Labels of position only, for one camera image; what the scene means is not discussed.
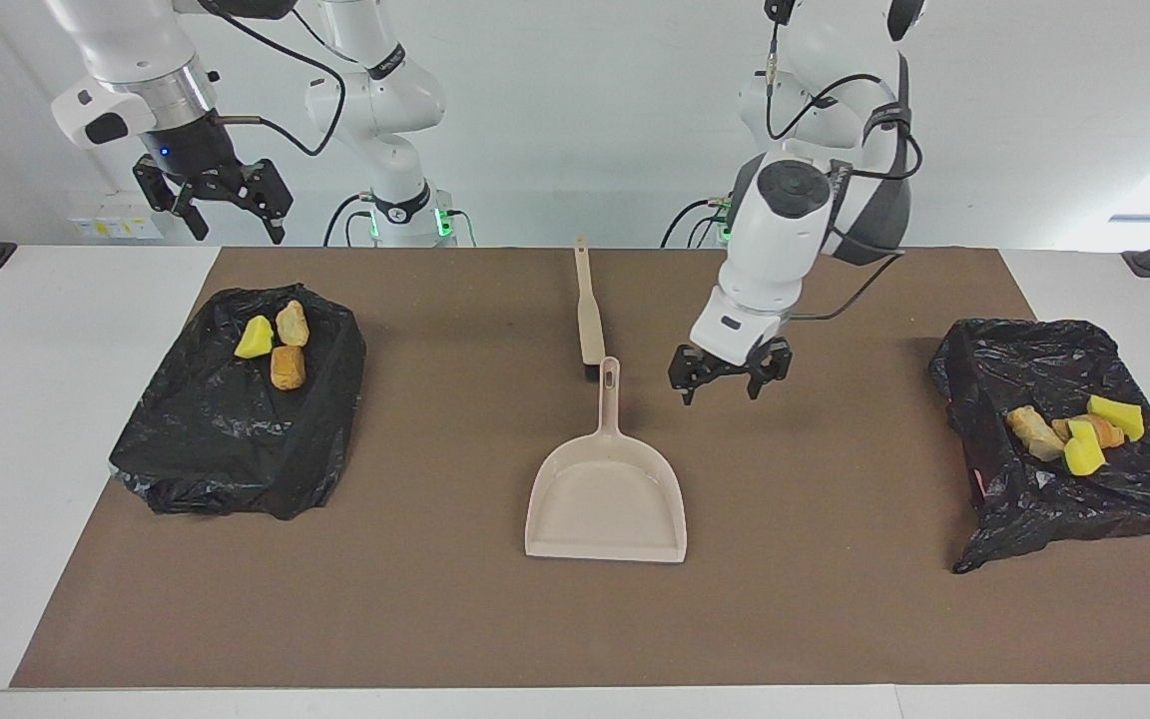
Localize beige toy bread chunk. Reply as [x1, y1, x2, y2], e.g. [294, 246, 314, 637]
[1006, 404, 1065, 463]

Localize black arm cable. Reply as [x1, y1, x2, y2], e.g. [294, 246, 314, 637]
[198, 0, 348, 158]
[765, 20, 925, 323]

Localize black right base cable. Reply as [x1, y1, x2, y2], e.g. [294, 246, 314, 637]
[322, 192, 381, 248]

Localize toy croissant half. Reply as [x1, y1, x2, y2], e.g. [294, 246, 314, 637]
[1051, 413, 1126, 449]
[275, 299, 310, 349]

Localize beige plastic dustpan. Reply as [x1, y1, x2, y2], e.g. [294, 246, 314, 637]
[524, 357, 688, 564]

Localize black left base cable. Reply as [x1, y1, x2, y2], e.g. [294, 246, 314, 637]
[660, 198, 736, 249]

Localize black bag lined bin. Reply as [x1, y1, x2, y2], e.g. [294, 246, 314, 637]
[108, 283, 368, 522]
[927, 318, 1150, 575]

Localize brown toy bread roll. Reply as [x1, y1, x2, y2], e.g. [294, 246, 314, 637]
[270, 345, 307, 391]

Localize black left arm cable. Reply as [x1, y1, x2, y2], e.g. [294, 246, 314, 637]
[765, 20, 925, 323]

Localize white wall socket box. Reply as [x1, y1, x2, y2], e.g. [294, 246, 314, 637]
[69, 191, 174, 242]

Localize yellow green sponge piece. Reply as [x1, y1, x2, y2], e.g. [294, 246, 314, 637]
[1064, 419, 1107, 477]
[1086, 394, 1145, 442]
[234, 315, 276, 360]

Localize brown paper table mat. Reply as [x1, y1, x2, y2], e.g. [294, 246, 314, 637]
[8, 247, 1150, 690]

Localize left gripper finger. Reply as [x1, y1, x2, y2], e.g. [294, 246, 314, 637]
[745, 338, 794, 401]
[668, 344, 721, 406]

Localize black base cable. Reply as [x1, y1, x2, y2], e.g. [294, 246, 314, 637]
[660, 198, 736, 249]
[322, 192, 381, 248]

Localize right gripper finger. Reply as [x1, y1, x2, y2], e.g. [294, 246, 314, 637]
[132, 155, 210, 243]
[208, 158, 294, 246]

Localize beige hand brush black bristles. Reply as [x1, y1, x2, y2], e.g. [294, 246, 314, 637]
[573, 236, 609, 384]

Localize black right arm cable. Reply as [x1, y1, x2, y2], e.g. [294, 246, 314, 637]
[198, 0, 348, 158]

